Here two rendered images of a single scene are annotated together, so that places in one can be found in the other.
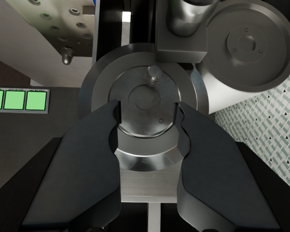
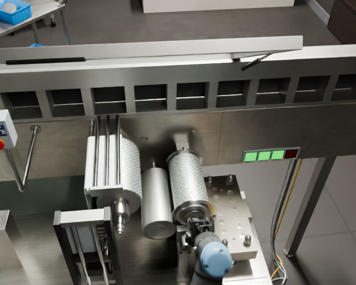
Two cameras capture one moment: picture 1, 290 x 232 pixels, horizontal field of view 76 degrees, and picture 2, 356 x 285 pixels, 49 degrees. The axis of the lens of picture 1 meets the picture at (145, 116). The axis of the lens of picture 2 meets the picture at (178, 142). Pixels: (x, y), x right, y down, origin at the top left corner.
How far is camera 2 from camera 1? 1.25 m
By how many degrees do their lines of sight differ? 36
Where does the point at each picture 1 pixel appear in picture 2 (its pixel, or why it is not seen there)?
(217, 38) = (168, 229)
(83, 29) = (217, 202)
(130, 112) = (198, 215)
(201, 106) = (174, 215)
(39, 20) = (238, 205)
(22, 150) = (261, 131)
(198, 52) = (179, 230)
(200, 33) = (179, 234)
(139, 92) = not seen: hidden behind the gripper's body
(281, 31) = (147, 233)
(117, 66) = not seen: hidden behind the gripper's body
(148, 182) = (176, 121)
